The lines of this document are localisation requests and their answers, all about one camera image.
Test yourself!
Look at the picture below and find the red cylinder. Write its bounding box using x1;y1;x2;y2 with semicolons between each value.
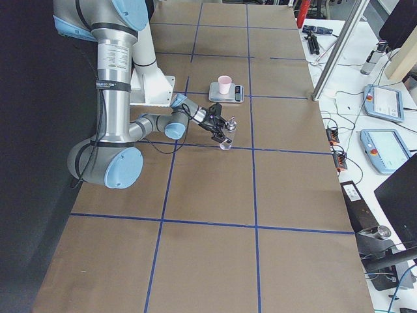
296;0;311;29

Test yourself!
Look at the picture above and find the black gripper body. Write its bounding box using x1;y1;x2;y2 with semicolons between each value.
199;113;223;134

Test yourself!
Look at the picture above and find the black folded tripod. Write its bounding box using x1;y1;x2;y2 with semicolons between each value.
305;31;320;55

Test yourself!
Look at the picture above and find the near orange black connector block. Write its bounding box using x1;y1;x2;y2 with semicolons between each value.
332;151;347;172

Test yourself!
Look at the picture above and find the pink plastic cup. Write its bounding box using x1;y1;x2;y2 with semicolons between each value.
218;75;232;95

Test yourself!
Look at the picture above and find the far blue teach pendant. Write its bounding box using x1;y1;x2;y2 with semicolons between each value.
364;84;405;123

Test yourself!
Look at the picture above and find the black monitor with stand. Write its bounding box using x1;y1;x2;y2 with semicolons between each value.
356;155;416;291

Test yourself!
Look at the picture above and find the black box with white label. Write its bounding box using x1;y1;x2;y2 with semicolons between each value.
339;180;392;248

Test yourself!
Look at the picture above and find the silver digital kitchen scale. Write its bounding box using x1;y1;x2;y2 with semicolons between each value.
208;82;245;104

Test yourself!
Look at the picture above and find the orange black connector block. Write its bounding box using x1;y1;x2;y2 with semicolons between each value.
332;151;347;172
326;127;339;145

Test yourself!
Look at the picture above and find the white pedestal column with base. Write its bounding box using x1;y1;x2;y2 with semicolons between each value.
130;23;175;107

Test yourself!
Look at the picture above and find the blue folded umbrella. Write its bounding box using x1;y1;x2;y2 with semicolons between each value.
302;25;333;35

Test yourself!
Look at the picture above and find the far orange black connector block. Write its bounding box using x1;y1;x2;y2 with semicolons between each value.
326;127;339;145

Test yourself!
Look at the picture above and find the grey water bottle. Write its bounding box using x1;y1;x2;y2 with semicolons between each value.
360;40;388;75

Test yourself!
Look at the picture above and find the aluminium frame post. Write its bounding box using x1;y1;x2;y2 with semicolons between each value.
311;0;369;101

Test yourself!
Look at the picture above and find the near blue teach pendant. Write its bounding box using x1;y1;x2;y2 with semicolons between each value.
360;129;412;175

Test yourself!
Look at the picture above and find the blue teach pendant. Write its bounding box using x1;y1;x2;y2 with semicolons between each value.
364;84;405;123
360;129;412;175

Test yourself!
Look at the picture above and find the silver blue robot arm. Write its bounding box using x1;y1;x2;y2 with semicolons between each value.
53;1;235;189

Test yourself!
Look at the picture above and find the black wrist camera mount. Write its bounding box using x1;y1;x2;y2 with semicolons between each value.
208;102;222;119

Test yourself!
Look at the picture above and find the clear glass sauce bottle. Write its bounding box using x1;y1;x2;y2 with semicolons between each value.
220;116;237;151

